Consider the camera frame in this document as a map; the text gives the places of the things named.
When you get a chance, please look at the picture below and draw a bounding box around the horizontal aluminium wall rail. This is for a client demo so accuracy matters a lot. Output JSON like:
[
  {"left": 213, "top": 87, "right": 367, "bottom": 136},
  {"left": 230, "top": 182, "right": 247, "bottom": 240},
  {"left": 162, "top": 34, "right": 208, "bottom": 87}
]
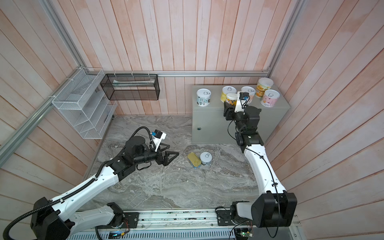
[{"left": 85, "top": 68, "right": 269, "bottom": 78}]

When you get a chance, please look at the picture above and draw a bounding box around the blue label can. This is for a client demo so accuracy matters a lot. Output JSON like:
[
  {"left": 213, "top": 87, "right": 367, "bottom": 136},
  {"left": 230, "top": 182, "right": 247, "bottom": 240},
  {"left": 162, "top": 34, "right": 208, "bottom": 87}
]
[{"left": 200, "top": 152, "right": 213, "bottom": 166}]

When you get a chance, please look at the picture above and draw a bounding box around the small brown white-lid can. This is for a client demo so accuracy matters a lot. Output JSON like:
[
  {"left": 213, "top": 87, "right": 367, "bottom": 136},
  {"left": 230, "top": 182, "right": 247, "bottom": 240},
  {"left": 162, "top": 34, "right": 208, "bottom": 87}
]
[{"left": 225, "top": 93, "right": 238, "bottom": 106}]

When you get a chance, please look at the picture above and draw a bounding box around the white wire mesh shelf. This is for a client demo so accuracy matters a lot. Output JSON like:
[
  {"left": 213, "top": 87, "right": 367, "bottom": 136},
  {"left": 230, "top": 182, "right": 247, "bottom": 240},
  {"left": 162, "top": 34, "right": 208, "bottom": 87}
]
[{"left": 52, "top": 68, "right": 118, "bottom": 140}]

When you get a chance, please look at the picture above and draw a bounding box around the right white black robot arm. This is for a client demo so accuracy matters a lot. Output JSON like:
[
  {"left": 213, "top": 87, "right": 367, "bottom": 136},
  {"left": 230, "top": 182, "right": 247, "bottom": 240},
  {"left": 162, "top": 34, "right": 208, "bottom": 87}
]
[{"left": 224, "top": 103, "right": 298, "bottom": 228}]

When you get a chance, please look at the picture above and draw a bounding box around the orange yellow label can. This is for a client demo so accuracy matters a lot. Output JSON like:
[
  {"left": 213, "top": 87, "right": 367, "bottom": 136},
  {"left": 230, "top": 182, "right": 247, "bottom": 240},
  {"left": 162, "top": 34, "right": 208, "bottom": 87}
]
[{"left": 256, "top": 78, "right": 274, "bottom": 98}]

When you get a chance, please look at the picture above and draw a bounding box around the brown label can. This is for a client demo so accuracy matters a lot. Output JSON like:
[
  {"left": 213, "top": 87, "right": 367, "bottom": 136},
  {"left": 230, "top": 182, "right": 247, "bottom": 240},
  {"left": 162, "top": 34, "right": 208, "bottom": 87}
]
[{"left": 241, "top": 86, "right": 256, "bottom": 104}]

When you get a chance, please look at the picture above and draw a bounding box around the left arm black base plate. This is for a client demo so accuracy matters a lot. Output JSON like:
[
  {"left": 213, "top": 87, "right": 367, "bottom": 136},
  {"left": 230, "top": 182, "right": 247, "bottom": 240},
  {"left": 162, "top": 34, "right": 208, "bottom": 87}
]
[{"left": 98, "top": 212, "right": 140, "bottom": 229}]

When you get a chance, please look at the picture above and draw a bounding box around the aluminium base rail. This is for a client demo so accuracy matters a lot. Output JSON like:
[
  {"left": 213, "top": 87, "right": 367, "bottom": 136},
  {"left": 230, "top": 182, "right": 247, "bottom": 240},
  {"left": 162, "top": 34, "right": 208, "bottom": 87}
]
[{"left": 50, "top": 206, "right": 302, "bottom": 233}]

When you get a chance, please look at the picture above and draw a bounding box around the black mesh wall basket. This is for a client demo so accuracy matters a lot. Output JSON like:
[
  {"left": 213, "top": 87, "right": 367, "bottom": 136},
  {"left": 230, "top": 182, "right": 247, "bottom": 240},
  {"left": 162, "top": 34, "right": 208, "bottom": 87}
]
[{"left": 101, "top": 73, "right": 160, "bottom": 101}]

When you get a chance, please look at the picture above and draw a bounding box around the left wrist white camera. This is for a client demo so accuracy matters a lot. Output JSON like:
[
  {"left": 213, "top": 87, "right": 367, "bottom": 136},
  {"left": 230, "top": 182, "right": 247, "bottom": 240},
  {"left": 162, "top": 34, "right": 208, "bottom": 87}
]
[{"left": 151, "top": 130, "right": 167, "bottom": 150}]

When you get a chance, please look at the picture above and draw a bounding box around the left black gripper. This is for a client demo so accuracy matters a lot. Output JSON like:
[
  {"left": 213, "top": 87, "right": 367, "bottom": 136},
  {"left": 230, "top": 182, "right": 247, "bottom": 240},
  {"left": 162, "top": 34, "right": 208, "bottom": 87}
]
[{"left": 134, "top": 142, "right": 179, "bottom": 166}]

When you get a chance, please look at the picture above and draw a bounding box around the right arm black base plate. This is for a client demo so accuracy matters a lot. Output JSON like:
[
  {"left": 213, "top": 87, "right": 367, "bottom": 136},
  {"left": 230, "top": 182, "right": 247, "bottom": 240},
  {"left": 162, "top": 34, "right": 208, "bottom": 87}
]
[{"left": 215, "top": 209, "right": 237, "bottom": 227}]

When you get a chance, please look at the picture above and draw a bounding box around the pink label can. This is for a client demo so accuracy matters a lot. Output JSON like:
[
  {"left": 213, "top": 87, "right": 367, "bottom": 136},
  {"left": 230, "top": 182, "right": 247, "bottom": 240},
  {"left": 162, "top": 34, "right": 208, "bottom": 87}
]
[{"left": 261, "top": 89, "right": 281, "bottom": 108}]

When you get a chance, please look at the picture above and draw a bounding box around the black corrugated cable conduit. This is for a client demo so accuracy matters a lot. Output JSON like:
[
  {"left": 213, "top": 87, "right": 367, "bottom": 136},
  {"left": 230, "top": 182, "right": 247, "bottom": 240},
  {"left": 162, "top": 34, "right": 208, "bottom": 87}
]
[{"left": 2, "top": 126, "right": 155, "bottom": 240}]

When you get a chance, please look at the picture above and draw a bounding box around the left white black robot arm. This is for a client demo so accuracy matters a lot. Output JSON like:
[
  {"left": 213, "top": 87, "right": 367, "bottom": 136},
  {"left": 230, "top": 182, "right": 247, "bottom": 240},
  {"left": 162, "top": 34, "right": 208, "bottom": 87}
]
[{"left": 31, "top": 136, "right": 179, "bottom": 240}]

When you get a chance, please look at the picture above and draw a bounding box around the left aluminium frame rail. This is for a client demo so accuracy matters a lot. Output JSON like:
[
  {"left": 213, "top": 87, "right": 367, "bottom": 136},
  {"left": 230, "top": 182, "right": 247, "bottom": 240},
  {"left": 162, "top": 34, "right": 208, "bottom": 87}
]
[{"left": 1, "top": 67, "right": 82, "bottom": 167}]

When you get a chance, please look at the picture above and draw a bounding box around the grey metal cabinet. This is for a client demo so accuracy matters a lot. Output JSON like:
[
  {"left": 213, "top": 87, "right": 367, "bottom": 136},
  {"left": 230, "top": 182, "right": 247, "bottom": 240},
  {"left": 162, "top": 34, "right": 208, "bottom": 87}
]
[{"left": 192, "top": 85, "right": 291, "bottom": 144}]

